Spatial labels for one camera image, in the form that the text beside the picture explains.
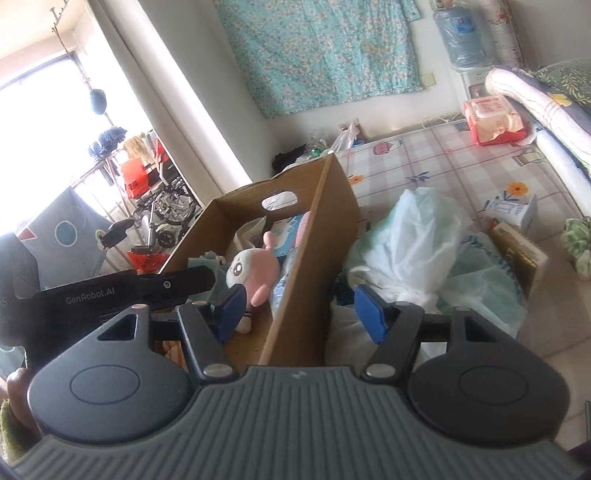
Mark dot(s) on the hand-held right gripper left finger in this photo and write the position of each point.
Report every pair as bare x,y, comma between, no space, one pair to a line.
231,307

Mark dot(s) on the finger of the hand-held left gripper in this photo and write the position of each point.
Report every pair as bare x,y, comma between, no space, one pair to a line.
184,280

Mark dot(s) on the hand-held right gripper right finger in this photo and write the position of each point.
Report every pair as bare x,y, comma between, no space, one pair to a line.
371,314

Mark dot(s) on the teal checkered towel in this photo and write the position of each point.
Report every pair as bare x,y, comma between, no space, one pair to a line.
207,264

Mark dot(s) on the pink plush toy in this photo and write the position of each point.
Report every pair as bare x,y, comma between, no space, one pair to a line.
254,272

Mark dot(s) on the brown cardboard box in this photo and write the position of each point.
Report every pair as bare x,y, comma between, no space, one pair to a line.
323,277

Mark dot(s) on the cream soft cloth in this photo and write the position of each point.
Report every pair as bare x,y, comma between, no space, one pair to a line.
245,236

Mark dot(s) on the orange checkered cloth doll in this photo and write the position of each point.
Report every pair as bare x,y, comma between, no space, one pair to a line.
174,355

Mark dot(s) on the light blue tissue pack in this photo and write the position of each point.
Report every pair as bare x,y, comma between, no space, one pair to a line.
287,230

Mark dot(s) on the pink fluffy cloth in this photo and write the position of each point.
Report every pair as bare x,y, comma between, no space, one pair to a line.
302,228

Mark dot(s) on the person's left hand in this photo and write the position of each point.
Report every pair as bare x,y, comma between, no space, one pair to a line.
19,394

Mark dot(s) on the pale printed plastic bag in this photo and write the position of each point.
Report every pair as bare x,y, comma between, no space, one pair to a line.
353,332

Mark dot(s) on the red basin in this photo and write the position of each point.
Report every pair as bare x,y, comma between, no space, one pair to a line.
147,262

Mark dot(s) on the wheelchair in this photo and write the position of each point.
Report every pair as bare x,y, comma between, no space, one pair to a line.
166,207

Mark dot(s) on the grey cloth with coloured shapes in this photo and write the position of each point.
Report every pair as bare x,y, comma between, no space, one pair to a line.
64,230

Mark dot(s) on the red plastic bag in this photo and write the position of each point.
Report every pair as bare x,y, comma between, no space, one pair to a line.
135,177

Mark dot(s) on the knotted white plastic bag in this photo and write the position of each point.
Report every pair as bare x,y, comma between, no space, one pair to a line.
485,286

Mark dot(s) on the metal drying rack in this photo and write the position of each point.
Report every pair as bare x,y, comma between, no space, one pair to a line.
101,184

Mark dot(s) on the beige hanging cloth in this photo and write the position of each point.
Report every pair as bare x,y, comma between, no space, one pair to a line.
135,146

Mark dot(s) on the gold and brown box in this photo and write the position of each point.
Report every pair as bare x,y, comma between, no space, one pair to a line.
517,256

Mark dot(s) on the blue hanging cloth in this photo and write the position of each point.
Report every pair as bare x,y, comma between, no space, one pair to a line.
106,143

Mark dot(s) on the black bag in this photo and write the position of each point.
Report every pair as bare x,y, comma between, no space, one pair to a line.
288,158

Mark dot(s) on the small white carton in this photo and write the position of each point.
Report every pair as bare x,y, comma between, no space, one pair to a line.
512,211

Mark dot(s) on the white floor plastic bag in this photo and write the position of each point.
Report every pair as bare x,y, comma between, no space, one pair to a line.
344,137

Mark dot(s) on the white curtain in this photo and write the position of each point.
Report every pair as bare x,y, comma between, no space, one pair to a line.
161,92

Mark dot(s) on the black hanging pouch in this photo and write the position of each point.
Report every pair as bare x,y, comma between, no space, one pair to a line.
98,102

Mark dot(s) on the green and white knit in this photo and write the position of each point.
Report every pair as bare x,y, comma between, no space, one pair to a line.
578,240

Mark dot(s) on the pink wet wipes pack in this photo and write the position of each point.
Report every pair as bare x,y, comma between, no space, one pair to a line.
496,121

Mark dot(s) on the white quilted mattress pad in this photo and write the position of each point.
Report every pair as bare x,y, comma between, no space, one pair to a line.
565,159

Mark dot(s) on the white rolled quilt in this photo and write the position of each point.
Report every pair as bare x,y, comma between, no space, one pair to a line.
531,99

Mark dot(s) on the metal hook rack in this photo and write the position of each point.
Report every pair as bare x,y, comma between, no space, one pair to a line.
69,32

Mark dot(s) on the grey flower printed blanket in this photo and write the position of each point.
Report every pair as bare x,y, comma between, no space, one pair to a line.
561,99

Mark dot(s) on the blue water bottle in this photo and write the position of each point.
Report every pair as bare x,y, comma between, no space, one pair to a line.
461,39

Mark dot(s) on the green floral pillow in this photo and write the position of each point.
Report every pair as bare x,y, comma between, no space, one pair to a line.
565,78

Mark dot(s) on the rolled printed floor mat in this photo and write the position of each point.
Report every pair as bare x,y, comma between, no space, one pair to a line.
505,32

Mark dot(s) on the beige wall socket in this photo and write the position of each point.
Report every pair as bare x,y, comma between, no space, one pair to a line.
429,80

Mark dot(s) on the teal floral wall cloth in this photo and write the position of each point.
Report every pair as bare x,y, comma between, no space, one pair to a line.
323,50

